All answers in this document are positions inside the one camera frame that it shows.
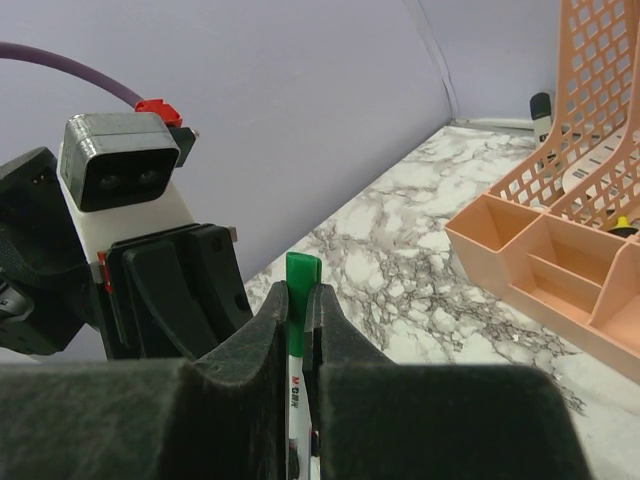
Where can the white oval ruler card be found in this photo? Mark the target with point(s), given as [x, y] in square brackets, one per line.
[588, 163]

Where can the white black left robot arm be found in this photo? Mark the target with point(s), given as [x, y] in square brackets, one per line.
[46, 281]

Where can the yellow black item in organizer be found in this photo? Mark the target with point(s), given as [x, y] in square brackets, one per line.
[624, 228]

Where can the black grey stapler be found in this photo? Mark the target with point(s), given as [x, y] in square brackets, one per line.
[540, 107]

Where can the green pen cap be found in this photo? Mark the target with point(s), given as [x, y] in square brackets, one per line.
[303, 273]

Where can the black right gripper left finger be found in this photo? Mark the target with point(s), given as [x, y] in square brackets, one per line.
[220, 417]

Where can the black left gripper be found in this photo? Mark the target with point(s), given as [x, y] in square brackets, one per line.
[175, 293]

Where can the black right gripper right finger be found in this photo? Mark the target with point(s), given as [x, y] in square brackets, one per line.
[383, 420]

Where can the peach plastic desk organizer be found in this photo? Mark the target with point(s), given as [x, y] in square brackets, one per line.
[549, 254]

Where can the white pen green end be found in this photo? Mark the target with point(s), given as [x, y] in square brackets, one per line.
[302, 422]

